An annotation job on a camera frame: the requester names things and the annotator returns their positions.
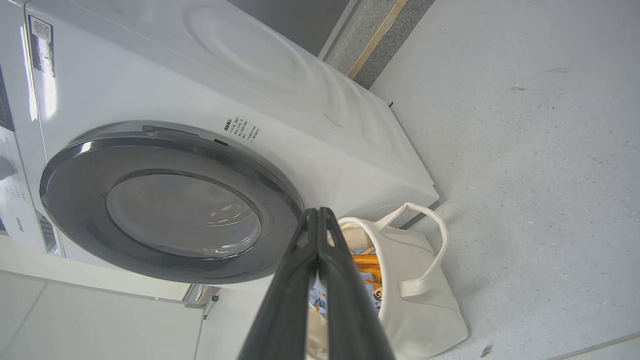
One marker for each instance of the white washing machine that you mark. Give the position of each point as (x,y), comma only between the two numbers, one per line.
(200,60)

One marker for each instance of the small printed text label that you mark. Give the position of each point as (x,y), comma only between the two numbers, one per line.
(242,130)

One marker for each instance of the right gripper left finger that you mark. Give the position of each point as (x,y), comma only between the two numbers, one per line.
(285,310)

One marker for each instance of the grey top barcode sticker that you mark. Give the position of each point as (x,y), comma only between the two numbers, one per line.
(42,47)

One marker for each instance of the dark control display panel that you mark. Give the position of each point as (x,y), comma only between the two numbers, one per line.
(5,100)

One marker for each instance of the light blue bear print garment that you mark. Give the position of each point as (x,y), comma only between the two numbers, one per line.
(317,300)

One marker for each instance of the white control knob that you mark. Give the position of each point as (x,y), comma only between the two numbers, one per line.
(5,168)

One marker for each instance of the orange cartoon print garment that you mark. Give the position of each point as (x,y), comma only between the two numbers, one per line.
(367,262)

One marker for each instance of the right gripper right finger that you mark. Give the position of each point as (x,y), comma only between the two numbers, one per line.
(350,320)

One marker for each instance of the cream canvas laundry basket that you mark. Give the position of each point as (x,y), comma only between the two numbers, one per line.
(420,310)

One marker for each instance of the wooden baseboard strip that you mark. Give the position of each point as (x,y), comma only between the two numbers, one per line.
(375,40)

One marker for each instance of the grey metal fitting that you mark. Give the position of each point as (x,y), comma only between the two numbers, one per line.
(200,297)

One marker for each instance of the black round glass washer door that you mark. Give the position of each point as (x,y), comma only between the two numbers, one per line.
(170,215)

